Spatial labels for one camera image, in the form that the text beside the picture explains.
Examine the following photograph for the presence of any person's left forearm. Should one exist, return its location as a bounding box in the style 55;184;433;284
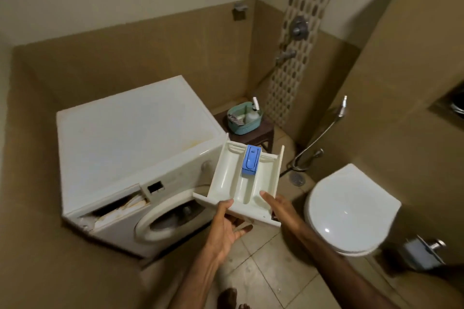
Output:
168;247;225;309

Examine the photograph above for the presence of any white detergent drawer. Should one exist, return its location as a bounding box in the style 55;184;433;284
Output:
192;134;285;228

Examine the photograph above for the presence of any white toilet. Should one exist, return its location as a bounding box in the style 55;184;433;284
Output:
304;163;402;257

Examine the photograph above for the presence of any chrome toilet paper holder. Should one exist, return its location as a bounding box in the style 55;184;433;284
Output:
398;234;447;271

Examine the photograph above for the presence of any white washing machine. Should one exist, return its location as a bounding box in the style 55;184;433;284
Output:
56;75;230;259

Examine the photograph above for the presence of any chrome wall spout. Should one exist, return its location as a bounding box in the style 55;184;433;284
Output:
275;50;297;66

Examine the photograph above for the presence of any teal plastic basket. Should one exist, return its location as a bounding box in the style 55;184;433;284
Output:
227;101;264;136

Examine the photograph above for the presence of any chrome shower mixer valve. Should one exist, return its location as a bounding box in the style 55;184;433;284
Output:
291;15;309;42

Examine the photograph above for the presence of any person's right hand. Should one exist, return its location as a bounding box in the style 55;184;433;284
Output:
259;190;305;235

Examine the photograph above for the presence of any person's left hand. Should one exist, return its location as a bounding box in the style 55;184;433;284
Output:
204;199;254;264

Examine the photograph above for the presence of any white spray bottle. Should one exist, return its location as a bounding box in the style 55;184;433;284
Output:
245;96;261;123

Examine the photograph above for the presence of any person's right forearm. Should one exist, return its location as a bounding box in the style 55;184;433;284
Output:
286;224;399;309

